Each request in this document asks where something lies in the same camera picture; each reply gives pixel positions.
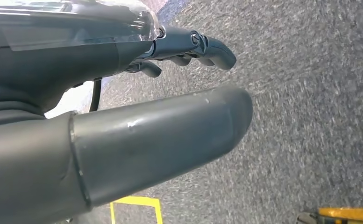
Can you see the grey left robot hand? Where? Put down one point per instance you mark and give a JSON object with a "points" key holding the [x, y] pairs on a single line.
{"points": [[138, 139]]}

